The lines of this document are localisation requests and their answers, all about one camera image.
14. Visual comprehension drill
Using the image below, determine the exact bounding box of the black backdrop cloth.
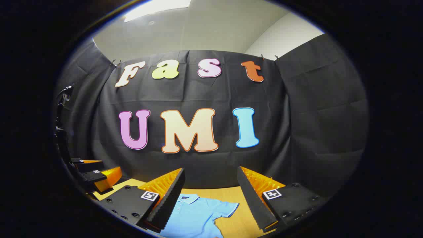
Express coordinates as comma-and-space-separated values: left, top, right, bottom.
55, 33, 369, 199

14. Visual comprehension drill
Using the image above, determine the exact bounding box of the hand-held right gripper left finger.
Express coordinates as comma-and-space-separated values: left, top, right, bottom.
96, 168, 185, 231

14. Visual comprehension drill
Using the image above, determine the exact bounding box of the light blue polo T-shirt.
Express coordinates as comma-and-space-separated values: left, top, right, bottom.
159, 194, 240, 238

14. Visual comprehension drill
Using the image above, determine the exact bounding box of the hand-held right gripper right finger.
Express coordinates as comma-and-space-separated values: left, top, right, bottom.
237, 166, 327, 232

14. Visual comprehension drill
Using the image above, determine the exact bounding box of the ceiling light panel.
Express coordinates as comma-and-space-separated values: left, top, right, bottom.
124, 0, 192, 23

